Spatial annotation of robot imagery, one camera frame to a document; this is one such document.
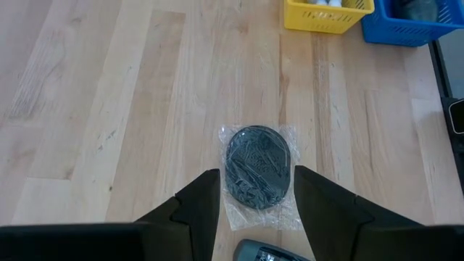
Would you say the dark oval disc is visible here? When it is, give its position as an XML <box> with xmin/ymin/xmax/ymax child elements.
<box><xmin>218</xmin><ymin>123</ymin><xmax>302</xmax><ymax>232</ymax></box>

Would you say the small black silver-edged camera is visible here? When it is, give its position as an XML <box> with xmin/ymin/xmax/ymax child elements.
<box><xmin>447</xmin><ymin>98</ymin><xmax>464</xmax><ymax>136</ymax></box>

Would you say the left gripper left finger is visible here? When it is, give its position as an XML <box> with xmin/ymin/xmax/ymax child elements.
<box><xmin>134</xmin><ymin>168</ymin><xmax>222</xmax><ymax>261</ymax></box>

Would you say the yellow plastic basket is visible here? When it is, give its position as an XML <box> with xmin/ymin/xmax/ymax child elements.
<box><xmin>283</xmin><ymin>0</ymin><xmax>376</xmax><ymax>35</ymax></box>

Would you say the blue plastic basket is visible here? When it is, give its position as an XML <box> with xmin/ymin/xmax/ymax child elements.
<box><xmin>360</xmin><ymin>0</ymin><xmax>464</xmax><ymax>48</ymax></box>

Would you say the black metal table frame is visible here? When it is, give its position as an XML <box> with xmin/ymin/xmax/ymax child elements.
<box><xmin>428</xmin><ymin>38</ymin><xmax>464</xmax><ymax>196</ymax></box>

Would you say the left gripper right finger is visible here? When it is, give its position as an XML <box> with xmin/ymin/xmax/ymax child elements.
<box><xmin>292</xmin><ymin>165</ymin><xmax>424</xmax><ymax>261</ymax></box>

